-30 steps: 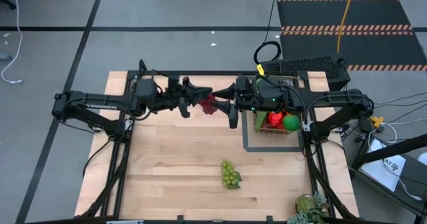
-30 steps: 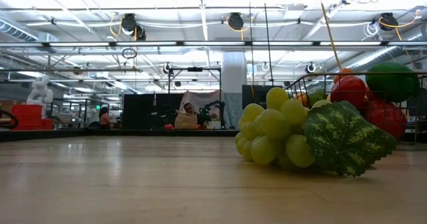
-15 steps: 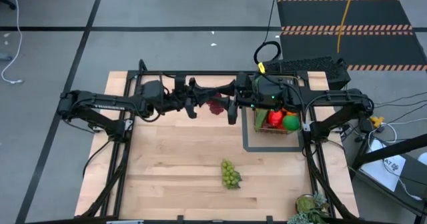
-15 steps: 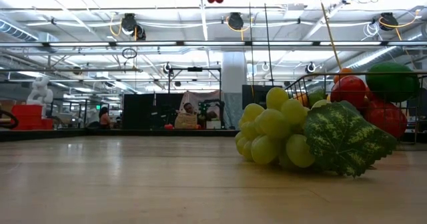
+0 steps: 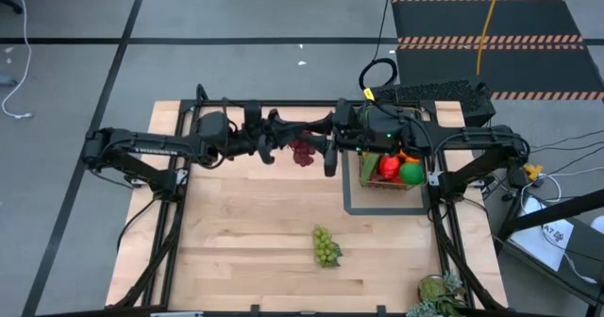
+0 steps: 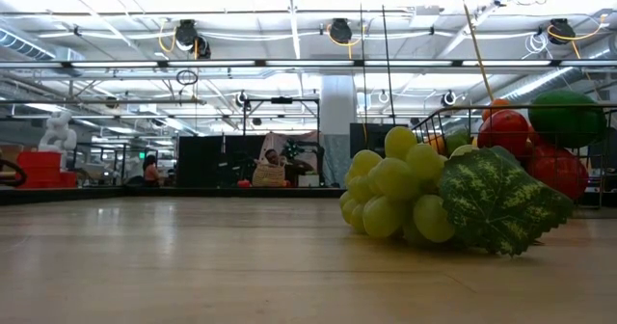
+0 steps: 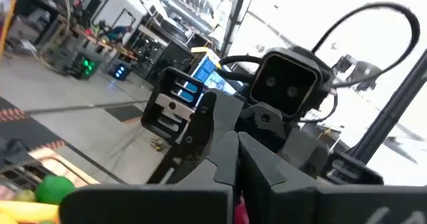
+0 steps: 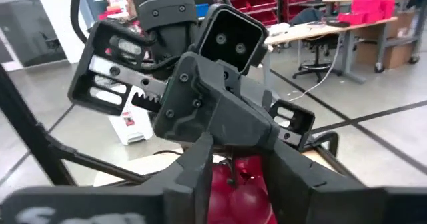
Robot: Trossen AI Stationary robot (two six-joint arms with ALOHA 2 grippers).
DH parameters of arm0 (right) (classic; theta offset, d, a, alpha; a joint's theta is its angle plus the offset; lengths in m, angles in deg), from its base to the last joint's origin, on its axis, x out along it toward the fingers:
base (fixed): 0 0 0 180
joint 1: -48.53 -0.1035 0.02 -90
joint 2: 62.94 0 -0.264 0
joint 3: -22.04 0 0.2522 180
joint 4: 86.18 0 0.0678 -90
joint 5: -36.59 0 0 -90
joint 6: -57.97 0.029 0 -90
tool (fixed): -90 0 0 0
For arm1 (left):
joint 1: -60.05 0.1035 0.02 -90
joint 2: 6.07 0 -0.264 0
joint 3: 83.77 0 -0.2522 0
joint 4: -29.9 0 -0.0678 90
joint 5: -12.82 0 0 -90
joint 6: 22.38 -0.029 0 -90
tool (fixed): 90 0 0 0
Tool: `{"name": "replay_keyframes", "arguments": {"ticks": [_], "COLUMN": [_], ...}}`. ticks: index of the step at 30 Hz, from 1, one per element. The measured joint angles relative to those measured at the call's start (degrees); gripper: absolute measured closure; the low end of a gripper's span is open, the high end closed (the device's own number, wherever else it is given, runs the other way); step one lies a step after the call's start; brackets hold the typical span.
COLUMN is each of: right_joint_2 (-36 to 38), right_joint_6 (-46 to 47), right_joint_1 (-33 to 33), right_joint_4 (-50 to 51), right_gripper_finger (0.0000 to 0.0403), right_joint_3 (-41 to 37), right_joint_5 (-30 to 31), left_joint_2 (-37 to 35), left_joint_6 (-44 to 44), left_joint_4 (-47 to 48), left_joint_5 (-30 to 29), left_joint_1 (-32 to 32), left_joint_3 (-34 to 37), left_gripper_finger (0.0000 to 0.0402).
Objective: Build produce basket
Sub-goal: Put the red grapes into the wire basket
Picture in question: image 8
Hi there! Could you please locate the dark red grape bunch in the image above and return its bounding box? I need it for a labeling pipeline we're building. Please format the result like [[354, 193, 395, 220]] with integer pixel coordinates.
[[206, 155, 278, 224]]

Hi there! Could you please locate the black chair base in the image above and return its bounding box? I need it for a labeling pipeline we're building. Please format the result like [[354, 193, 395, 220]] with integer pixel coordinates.
[[290, 7, 343, 83]]

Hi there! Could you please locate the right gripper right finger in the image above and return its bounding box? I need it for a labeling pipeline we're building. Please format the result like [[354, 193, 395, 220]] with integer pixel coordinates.
[[263, 147, 427, 224]]

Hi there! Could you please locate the white floor cable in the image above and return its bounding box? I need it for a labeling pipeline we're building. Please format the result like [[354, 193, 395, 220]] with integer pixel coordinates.
[[288, 33, 343, 102]]

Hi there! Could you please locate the white box with red label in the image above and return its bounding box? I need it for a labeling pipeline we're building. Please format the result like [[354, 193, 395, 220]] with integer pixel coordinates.
[[109, 85, 155, 147]]

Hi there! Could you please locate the flat pink crate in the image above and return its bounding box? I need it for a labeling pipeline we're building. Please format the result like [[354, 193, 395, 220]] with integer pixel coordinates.
[[337, 12, 384, 25]]

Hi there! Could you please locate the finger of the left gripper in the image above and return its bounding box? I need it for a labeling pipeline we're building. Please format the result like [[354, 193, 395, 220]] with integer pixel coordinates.
[[213, 70, 280, 148], [153, 52, 221, 141]]

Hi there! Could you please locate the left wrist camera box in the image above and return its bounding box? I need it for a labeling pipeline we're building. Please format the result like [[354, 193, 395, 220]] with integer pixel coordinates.
[[193, 3, 270, 77]]

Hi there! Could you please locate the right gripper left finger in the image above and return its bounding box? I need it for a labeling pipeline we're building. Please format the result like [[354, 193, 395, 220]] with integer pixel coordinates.
[[1, 133, 214, 224]]

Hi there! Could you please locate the cardboard box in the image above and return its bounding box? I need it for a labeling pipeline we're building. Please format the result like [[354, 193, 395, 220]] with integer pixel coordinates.
[[355, 42, 414, 70]]

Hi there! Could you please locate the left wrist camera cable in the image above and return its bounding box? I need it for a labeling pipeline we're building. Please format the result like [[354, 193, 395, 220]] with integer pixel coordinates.
[[69, 0, 88, 45]]

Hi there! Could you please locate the dark glass partition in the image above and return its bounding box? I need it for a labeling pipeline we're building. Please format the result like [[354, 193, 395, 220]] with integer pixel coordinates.
[[0, 0, 67, 68]]

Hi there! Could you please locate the light wood desk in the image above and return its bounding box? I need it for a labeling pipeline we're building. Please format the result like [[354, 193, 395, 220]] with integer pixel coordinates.
[[263, 15, 427, 85]]

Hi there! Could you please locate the red storage bin shelving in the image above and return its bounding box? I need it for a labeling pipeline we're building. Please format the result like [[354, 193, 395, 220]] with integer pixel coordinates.
[[220, 0, 334, 27]]

